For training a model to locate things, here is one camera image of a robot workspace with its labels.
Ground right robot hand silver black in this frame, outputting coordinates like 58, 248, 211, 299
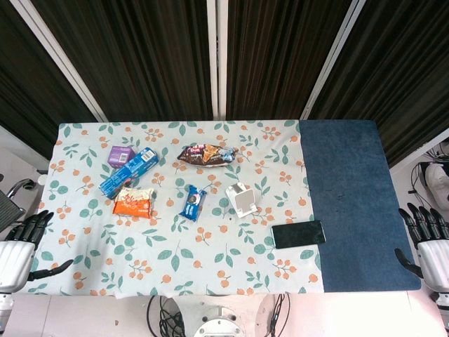
394, 202, 449, 291

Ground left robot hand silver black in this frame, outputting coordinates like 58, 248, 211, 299
0, 209, 74, 294

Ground black smartphone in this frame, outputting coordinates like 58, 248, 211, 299
272, 220, 327, 249

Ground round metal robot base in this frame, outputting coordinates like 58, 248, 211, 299
192, 305, 243, 337

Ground white phone stand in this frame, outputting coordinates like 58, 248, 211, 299
224, 182, 260, 218

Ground black mesh chair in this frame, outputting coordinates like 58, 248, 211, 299
0, 173, 38, 232

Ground blue felt mat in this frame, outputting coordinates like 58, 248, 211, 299
297, 119, 422, 293

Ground orange white snack bag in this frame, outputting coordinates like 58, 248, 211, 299
112, 187, 155, 219

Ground long blue cookie box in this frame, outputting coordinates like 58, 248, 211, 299
99, 146, 159, 200

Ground purple small box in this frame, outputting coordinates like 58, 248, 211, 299
107, 145, 137, 169

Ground floral tablecloth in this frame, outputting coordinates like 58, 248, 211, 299
20, 120, 326, 299

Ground dark curtain panel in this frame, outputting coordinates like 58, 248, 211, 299
226, 0, 351, 121
0, 0, 98, 159
29, 0, 213, 122
308, 0, 449, 168

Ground blue cookie packet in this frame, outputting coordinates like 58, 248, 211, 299
178, 185, 207, 222

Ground brown snack bag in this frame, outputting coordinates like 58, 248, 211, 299
177, 143, 239, 169

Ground black floor cables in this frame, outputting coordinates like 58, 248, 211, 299
408, 147, 449, 211

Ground black braided cable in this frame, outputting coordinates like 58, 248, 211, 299
268, 293, 292, 337

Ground black cable bundle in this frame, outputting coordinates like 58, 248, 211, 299
146, 294, 187, 337

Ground white frame post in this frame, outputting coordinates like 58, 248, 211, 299
300, 0, 368, 121
206, 0, 229, 121
9, 0, 108, 123

